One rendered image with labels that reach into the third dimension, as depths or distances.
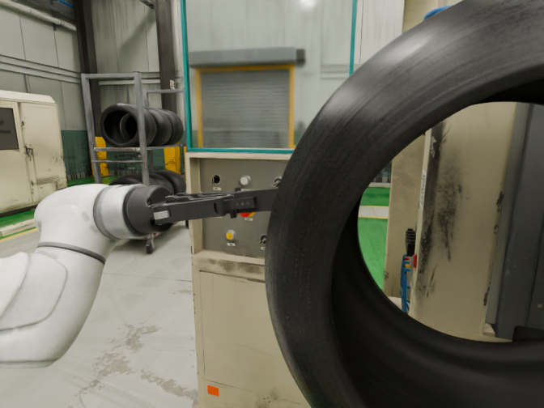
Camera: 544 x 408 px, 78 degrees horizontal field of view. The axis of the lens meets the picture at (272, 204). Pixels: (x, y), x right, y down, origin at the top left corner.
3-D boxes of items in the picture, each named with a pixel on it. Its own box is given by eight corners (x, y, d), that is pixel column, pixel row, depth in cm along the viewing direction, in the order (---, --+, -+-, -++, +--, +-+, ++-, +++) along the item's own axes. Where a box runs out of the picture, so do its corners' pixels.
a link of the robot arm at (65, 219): (146, 201, 63) (123, 268, 56) (85, 206, 68) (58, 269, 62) (103, 167, 54) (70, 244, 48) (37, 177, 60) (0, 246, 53)
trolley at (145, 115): (155, 222, 503) (144, 89, 463) (195, 224, 495) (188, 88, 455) (99, 253, 374) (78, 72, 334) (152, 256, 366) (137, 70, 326)
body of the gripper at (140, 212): (118, 191, 49) (170, 185, 46) (156, 183, 57) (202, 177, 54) (129, 240, 50) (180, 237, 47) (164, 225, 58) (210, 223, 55)
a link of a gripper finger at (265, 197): (235, 192, 48) (233, 193, 47) (282, 187, 45) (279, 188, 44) (238, 212, 48) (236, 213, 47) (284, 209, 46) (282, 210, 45)
